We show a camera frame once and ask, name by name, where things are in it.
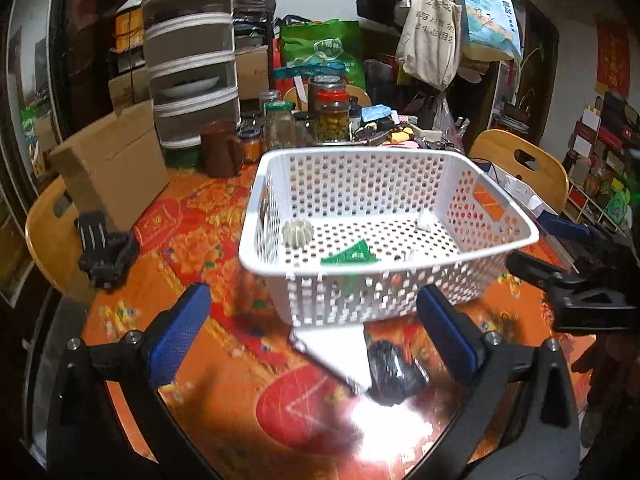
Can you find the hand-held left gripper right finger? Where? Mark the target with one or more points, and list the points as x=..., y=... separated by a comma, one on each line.
x=447, y=332

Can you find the tiered mesh food cover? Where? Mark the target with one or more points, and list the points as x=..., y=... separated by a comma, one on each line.
x=192, y=60

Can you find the red floral tablecloth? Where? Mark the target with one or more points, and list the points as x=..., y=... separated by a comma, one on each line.
x=210, y=360

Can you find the small clear glass jar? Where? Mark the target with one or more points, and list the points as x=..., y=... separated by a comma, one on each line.
x=305, y=130

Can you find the beige canvas tote bag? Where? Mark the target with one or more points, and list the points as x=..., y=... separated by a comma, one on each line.
x=430, y=40

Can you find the white papers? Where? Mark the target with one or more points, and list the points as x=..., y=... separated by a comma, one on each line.
x=520, y=192

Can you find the person's right hand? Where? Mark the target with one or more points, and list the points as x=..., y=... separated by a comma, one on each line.
x=600, y=370

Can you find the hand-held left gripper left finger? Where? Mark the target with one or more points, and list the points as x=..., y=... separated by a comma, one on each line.
x=177, y=335

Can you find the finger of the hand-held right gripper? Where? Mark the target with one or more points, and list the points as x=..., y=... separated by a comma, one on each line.
x=537, y=272
x=567, y=227

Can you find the wooden chair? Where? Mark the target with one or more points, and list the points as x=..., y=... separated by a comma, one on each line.
x=50, y=240
x=525, y=170

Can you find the brown mug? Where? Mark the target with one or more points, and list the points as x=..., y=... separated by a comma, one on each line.
x=220, y=150

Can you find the white ribbed round sponge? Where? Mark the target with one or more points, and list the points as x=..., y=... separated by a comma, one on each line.
x=297, y=233

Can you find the white plate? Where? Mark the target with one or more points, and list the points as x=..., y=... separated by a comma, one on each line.
x=192, y=87

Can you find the orange printed box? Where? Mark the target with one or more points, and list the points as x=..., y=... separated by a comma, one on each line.
x=129, y=30

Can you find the clear plastic bag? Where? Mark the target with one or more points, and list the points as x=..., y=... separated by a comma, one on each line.
x=447, y=122

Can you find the white perforated plastic basket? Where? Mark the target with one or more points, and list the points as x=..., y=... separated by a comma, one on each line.
x=380, y=210

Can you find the green shopping bag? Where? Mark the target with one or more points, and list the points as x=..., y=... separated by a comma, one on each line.
x=322, y=50

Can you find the black phone stand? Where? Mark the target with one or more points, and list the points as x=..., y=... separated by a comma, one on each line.
x=102, y=252

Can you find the red wall banner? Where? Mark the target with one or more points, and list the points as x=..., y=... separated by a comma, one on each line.
x=612, y=60

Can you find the green foil packet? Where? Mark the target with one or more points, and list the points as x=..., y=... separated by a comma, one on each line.
x=352, y=256

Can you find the white cluttered storage shelf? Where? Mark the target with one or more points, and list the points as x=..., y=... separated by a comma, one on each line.
x=605, y=170

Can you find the white plastic bag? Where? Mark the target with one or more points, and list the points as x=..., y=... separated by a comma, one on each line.
x=335, y=355

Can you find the black plastic bag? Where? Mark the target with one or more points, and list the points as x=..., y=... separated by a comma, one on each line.
x=395, y=372

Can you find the green lid glass jar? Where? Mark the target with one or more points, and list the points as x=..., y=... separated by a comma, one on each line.
x=279, y=127

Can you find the small brown cardboard box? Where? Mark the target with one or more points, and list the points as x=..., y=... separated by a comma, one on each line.
x=252, y=72

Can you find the blue white paper bag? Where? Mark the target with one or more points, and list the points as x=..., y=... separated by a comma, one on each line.
x=487, y=20

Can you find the red lid glass jar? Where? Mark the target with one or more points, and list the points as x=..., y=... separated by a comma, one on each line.
x=332, y=117

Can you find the small white soft ball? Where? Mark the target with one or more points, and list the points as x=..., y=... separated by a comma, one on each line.
x=425, y=220

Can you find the blue packet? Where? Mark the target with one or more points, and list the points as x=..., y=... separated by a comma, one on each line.
x=375, y=112

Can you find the small orange glass jar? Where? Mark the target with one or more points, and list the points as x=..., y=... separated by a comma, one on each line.
x=250, y=147

